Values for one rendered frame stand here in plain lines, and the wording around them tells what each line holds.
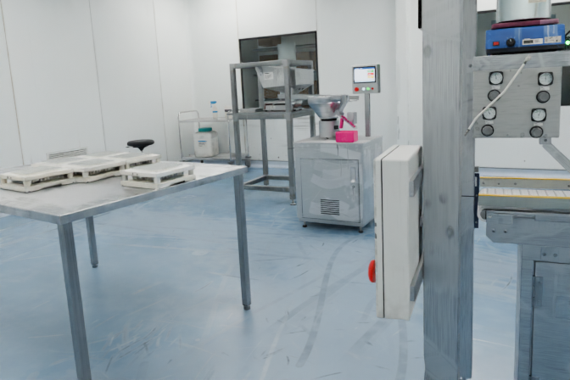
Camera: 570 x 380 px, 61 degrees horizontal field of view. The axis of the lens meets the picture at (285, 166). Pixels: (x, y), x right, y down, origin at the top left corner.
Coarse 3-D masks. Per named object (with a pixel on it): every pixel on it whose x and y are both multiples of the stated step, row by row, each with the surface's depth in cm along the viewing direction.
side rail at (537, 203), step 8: (480, 200) 145; (488, 200) 144; (496, 200) 143; (504, 200) 142; (512, 200) 141; (520, 200) 141; (528, 200) 140; (536, 200) 139; (544, 200) 138; (552, 200) 137; (560, 200) 137; (568, 200) 136; (536, 208) 139; (544, 208) 138; (552, 208) 138; (560, 208) 137; (568, 208) 136
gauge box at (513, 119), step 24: (480, 72) 136; (504, 72) 134; (528, 72) 131; (480, 96) 137; (504, 96) 135; (528, 96) 132; (552, 96) 130; (480, 120) 138; (504, 120) 136; (528, 120) 133; (552, 120) 131
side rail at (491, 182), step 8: (480, 184) 170; (488, 184) 169; (496, 184) 168; (504, 184) 167; (512, 184) 166; (520, 184) 165; (528, 184) 164; (536, 184) 163; (544, 184) 162; (552, 184) 161; (560, 184) 160; (568, 184) 159
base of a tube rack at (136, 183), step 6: (186, 174) 234; (132, 180) 225; (138, 180) 224; (168, 180) 221; (174, 180) 221; (180, 180) 224; (186, 180) 228; (126, 186) 224; (132, 186) 222; (138, 186) 220; (144, 186) 217; (150, 186) 215; (156, 186) 213; (162, 186) 215; (168, 186) 218
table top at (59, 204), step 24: (24, 168) 300; (216, 168) 263; (240, 168) 260; (0, 192) 227; (24, 192) 224; (48, 192) 221; (72, 192) 218; (96, 192) 215; (120, 192) 212; (144, 192) 210; (168, 192) 218; (24, 216) 190; (48, 216) 180; (72, 216) 180
